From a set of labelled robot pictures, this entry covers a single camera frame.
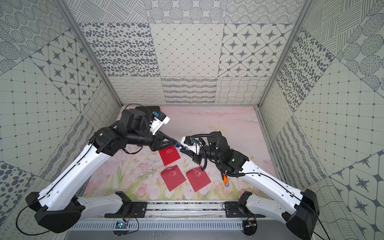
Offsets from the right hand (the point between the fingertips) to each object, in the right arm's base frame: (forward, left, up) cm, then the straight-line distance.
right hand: (185, 147), depth 69 cm
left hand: (-3, +3, +9) cm, 11 cm away
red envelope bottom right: (-6, -5, -25) cm, 26 cm away
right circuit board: (-28, -31, -28) cm, 51 cm away
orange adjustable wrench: (-7, -21, -25) cm, 34 cm away
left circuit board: (-28, +32, -26) cm, 50 cm away
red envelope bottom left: (-5, +9, -26) cm, 28 cm away
